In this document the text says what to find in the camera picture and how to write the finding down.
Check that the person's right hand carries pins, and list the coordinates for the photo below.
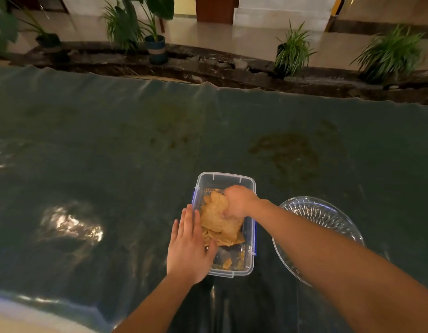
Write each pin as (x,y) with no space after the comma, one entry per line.
(241,201)

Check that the person's left hand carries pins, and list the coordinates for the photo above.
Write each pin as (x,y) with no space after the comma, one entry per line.
(186,254)

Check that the person's left little finger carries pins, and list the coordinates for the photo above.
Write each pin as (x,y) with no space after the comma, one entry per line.
(174,232)

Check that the person's left middle finger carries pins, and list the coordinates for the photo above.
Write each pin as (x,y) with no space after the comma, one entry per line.
(189,221)

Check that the person's right fingers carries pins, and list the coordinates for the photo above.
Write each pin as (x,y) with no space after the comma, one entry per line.
(229,208)

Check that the person's left thumb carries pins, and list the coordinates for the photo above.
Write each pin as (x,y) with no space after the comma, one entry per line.
(212,248)

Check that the large tortilla chip piece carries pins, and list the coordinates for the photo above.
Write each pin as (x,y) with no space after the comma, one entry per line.
(217,213)

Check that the clear plastic food container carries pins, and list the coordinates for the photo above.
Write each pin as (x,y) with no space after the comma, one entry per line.
(240,254)

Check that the person's left forearm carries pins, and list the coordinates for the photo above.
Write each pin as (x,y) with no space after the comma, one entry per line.
(155,308)

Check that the person's right forearm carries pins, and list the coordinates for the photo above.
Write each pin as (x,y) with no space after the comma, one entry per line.
(339,270)

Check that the pile of tortilla chips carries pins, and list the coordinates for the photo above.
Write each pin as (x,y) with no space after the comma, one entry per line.
(226,241)

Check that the small tortilla chip fragment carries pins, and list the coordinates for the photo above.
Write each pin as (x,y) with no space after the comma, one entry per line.
(227,263)

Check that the clear ribbed glass bowl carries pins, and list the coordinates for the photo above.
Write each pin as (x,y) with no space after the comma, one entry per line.
(325,214)

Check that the dark green plastic table cover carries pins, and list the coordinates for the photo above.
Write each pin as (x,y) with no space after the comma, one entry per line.
(106,162)

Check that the dark marble planter ledge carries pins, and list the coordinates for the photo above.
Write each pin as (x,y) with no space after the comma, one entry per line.
(214,71)

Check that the spiky plant in black pot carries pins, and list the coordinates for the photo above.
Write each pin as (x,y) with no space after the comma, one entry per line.
(293,51)

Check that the broad-leaf plant in blue pot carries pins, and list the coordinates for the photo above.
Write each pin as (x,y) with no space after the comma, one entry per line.
(156,38)

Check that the brown wooden door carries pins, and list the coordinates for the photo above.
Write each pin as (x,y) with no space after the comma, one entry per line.
(216,8)

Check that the bushy green fern plant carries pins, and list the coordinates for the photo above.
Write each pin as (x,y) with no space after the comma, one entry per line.
(122,29)

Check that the wide spiky green plant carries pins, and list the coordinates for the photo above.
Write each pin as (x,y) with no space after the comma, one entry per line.
(391,55)

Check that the thin-leaf plant in dark pot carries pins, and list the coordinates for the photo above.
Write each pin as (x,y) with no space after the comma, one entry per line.
(43,35)

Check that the large dark green leaf plant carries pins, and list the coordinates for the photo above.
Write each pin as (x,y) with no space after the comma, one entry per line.
(2,25)

